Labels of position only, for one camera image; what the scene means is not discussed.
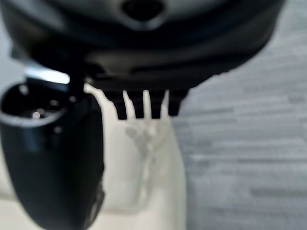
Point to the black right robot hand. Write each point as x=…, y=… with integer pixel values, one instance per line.
x=153, y=48

